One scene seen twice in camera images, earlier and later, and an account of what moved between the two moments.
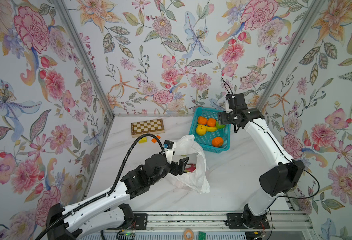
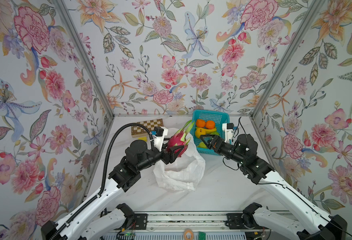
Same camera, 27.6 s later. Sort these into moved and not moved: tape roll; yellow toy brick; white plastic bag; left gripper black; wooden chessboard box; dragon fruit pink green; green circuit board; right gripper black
Moved: white plastic bag; left gripper black; right gripper black; dragon fruit pink green
Not moved: tape roll; yellow toy brick; wooden chessboard box; green circuit board
